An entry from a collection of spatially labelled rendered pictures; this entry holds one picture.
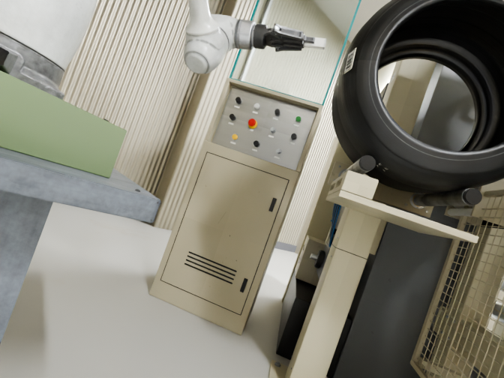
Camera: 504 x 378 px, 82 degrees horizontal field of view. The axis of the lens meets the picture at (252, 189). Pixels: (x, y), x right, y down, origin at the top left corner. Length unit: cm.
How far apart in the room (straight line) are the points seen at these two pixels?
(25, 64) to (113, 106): 278
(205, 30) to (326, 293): 102
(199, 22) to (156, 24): 270
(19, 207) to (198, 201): 111
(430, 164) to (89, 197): 78
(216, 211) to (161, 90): 221
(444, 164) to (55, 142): 86
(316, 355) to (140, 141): 279
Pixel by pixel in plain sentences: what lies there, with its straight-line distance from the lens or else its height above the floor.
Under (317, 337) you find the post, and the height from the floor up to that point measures 26.
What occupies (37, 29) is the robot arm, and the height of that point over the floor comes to 84.
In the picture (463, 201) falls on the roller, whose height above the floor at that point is 88.
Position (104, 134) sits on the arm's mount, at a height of 72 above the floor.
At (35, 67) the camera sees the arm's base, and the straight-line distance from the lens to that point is 63.
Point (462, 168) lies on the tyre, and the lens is 92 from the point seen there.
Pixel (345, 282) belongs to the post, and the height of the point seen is 50.
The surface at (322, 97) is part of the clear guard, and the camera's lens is 166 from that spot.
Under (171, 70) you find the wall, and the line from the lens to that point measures 360.
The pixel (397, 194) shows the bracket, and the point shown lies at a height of 90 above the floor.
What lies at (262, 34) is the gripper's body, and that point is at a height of 121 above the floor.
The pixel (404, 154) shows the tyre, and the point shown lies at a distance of 87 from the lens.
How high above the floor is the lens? 71
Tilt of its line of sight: 1 degrees up
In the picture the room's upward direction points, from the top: 20 degrees clockwise
